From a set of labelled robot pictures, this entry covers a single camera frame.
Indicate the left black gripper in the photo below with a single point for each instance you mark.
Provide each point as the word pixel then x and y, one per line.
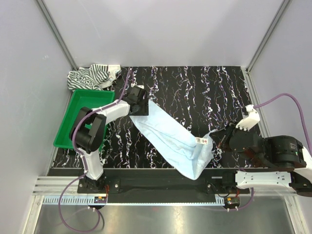
pixel 144 111

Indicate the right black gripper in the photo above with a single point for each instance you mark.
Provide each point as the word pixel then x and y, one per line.
pixel 220 136

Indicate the striped green white towel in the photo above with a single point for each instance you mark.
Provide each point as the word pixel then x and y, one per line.
pixel 96 77

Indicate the light blue towel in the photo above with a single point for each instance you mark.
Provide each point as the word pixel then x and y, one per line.
pixel 188 154

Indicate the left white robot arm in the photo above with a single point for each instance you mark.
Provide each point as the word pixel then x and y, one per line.
pixel 87 132

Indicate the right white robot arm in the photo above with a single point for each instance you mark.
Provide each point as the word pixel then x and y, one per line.
pixel 277 162

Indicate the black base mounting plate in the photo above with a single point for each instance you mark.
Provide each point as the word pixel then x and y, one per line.
pixel 171 172

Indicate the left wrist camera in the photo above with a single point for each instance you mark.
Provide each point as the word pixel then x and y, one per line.
pixel 137 86

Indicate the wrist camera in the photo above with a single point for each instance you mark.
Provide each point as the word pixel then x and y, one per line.
pixel 250 118
pixel 137 86

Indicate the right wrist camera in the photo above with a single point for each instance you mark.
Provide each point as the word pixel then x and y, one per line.
pixel 250 118

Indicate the right aluminium frame post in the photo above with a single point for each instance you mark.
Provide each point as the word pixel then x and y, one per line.
pixel 273 25

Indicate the aluminium frame post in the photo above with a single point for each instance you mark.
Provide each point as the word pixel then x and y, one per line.
pixel 56 33
pixel 273 25

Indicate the left aluminium frame post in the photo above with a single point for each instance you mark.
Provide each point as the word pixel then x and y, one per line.
pixel 56 33

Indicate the white slotted cable duct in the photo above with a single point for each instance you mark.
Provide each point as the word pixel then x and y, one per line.
pixel 208 200

